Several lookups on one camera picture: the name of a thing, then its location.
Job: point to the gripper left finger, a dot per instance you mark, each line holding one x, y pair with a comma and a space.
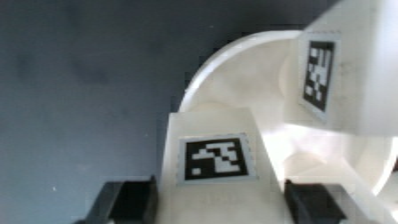
125, 204

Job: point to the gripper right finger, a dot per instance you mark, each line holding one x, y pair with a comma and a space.
312, 204

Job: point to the white stool leg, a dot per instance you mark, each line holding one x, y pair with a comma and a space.
342, 95
219, 188

